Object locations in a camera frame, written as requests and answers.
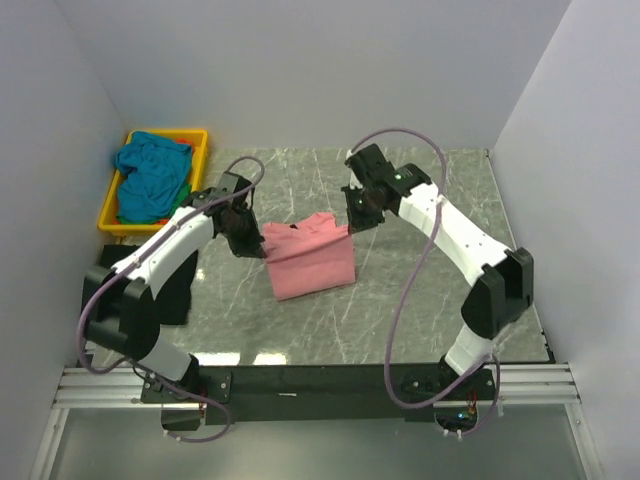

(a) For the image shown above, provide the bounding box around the pink t shirt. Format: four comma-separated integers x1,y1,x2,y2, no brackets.
262,212,356,301

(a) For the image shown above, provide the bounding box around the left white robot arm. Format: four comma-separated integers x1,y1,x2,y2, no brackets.
76,171,265,402

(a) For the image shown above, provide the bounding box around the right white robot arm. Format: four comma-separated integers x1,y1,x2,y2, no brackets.
342,144,534,399

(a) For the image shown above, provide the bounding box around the green t shirt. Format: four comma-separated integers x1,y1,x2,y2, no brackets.
115,183,191,225

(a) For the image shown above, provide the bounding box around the orange t shirt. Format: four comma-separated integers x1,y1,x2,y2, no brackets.
173,138,196,150

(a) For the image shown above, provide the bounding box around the teal t shirt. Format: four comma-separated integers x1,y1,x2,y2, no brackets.
115,131,192,221

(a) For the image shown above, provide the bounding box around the folded black t shirt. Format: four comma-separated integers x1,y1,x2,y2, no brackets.
98,244,199,327

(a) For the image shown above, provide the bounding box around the yellow plastic bin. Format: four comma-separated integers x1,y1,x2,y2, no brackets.
97,128,209,237

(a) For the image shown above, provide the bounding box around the black base beam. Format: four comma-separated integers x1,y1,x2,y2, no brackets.
140,363,496,430

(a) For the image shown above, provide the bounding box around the aluminium rail frame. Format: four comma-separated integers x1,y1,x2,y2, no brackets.
30,363,603,479

